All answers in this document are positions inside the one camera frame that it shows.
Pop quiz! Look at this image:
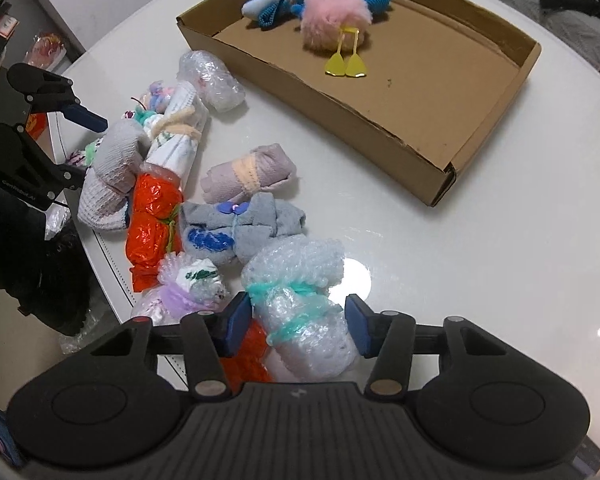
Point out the orange plastic bag bundle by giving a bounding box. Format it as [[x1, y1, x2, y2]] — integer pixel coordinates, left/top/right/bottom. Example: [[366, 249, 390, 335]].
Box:
[[219, 317, 276, 393], [126, 172, 185, 292]]

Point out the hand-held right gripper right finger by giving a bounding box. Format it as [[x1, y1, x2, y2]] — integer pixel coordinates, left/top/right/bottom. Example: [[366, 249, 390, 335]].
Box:
[[345, 294, 512, 398]]

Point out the white cloth bundle teal tie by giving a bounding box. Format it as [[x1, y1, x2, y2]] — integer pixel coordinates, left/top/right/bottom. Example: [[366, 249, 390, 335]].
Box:
[[124, 105, 166, 136]]

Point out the small pink white bundle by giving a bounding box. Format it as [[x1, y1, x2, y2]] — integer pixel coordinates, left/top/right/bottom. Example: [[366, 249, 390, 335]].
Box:
[[67, 139, 101, 168]]

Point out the grey white waffle sock bundle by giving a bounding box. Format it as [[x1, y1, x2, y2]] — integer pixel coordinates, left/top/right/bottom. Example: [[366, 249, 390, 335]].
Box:
[[77, 121, 151, 233]]

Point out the clear bubble wrap roll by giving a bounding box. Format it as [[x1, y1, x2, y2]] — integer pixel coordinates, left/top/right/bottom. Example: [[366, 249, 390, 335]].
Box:
[[177, 50, 246, 113]]

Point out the pink plastic bag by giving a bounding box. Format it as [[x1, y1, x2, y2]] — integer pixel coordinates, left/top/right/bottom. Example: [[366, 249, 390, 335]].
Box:
[[27, 32, 67, 72]]

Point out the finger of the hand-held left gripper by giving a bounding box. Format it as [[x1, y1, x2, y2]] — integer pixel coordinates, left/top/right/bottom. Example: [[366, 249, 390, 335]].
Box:
[[6, 62, 109, 133], [0, 124, 88, 196]]

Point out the bubble wrap bundle green tie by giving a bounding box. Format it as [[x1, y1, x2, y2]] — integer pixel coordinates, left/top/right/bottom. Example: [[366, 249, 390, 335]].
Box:
[[241, 239, 361, 380]]

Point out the white cloth roll peach tie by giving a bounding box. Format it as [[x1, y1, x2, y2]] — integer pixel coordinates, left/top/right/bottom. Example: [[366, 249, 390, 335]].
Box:
[[140, 80, 212, 181]]

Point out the small red packet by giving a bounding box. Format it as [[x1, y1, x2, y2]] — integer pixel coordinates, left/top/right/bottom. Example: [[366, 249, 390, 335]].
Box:
[[26, 112, 49, 139]]

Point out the lilac towel roll peach band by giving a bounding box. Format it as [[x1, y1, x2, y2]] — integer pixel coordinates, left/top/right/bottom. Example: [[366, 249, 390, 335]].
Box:
[[201, 143, 298, 205]]

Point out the brown cardboard box tray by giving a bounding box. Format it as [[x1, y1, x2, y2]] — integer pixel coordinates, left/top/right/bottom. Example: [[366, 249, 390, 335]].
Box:
[[176, 0, 542, 207]]

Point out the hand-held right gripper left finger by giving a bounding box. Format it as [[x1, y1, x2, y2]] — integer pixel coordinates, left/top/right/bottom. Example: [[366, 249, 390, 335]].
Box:
[[87, 290, 253, 402]]

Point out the clear plastic bag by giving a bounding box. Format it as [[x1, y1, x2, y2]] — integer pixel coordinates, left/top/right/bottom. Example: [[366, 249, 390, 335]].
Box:
[[59, 310, 112, 357]]

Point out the grey cushion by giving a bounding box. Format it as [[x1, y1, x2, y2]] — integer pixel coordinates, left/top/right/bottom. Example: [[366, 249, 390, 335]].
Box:
[[415, 0, 600, 73]]

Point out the bubble wrap bundle purple tie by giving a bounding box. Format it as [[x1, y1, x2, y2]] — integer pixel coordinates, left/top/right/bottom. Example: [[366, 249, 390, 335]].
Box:
[[130, 252, 229, 322]]

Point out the light blue sock bundle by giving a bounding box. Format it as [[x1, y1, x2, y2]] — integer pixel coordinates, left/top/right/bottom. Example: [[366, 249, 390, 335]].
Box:
[[241, 0, 312, 28]]

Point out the grey towel bundle blue bow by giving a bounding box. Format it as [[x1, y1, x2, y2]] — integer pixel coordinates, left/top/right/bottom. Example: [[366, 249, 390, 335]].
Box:
[[180, 195, 307, 267]]

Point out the pink fluffy pompom yellow clip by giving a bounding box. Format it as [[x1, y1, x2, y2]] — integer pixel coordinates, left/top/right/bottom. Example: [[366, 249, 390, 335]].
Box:
[[300, 0, 373, 79]]

